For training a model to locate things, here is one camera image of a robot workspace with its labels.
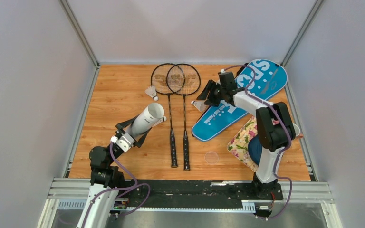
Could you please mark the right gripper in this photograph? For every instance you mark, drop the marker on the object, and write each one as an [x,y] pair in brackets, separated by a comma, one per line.
[209,86]

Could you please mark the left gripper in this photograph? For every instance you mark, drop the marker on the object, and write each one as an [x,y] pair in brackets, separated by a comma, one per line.
[120,125]

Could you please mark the white shuttlecock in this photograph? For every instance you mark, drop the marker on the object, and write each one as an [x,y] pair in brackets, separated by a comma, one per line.
[199,105]
[151,91]
[162,119]

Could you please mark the white shuttlecock tube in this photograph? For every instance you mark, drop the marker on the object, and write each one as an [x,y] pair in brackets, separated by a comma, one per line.
[146,119]

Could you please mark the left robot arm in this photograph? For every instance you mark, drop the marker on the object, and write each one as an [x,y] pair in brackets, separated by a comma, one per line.
[109,179]

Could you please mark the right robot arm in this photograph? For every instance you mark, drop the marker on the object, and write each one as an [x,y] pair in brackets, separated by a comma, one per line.
[275,129]

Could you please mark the right black badminton racket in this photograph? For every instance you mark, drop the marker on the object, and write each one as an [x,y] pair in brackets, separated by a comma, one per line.
[183,79]

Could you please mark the black badminton racket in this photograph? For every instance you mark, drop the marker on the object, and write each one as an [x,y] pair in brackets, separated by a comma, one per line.
[158,80]
[183,79]

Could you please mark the left black badminton racket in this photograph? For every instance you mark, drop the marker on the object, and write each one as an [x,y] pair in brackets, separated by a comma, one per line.
[158,80]

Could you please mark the floral tray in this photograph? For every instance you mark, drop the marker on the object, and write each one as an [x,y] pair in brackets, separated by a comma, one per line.
[238,146]

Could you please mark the blue racket cover bag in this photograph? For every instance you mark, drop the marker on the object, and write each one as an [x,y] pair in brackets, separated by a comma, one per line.
[270,78]

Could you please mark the clear plastic tube lid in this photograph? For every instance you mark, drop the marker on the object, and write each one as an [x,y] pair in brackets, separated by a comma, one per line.
[211,157]

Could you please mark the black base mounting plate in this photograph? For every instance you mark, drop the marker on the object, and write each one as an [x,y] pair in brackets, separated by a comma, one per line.
[192,194]

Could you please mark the blue leaf-shaped dish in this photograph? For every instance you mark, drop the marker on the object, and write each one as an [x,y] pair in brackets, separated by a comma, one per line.
[255,149]

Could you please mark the white and pink mug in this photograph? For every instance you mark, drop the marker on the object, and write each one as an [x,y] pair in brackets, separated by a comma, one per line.
[298,133]

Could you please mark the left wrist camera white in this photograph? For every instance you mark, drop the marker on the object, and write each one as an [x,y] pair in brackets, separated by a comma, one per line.
[113,139]

